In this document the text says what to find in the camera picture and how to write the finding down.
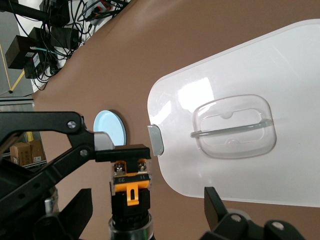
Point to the cardboard box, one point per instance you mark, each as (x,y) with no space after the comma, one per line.
(37,150)
(21,153)

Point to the white lidded storage box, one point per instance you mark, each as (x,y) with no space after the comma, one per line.
(250,75)

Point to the grey metal rail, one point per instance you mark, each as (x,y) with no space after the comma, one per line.
(15,103)

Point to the grey box latch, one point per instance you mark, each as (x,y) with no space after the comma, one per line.
(155,140)

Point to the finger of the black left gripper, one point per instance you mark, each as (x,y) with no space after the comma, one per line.
(120,153)

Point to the orange and black push-button switch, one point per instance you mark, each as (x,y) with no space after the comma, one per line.
(131,180)

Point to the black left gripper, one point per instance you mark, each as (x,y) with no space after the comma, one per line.
(15,225)

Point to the long black box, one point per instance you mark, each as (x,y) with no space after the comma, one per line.
(60,35)

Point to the black stand bar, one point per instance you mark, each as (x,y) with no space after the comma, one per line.
(25,10)

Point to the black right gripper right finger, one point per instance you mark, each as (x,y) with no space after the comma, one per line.
(216,212)

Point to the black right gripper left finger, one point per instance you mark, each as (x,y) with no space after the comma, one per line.
(82,212)

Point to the black power adapter with label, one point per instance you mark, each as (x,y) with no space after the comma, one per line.
(31,67)

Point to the light blue plate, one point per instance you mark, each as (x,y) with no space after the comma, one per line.
(107,122)

